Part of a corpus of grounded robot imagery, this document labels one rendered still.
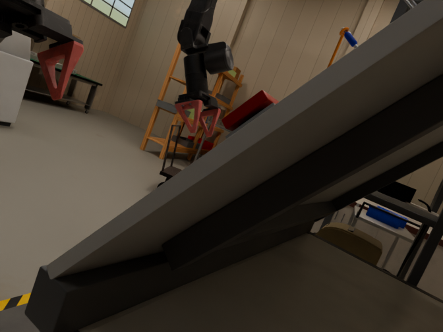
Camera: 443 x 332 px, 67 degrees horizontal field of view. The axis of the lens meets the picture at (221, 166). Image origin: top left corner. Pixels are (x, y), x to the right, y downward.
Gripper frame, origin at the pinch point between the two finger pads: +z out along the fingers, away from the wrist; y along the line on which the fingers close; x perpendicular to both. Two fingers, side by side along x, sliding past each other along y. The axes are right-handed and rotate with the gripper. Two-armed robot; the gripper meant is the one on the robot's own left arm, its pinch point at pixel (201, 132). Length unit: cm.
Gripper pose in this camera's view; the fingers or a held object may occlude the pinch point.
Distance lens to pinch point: 87.3
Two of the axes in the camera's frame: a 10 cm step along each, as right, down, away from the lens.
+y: 3.7, 0.2, 9.3
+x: -9.2, 1.1, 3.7
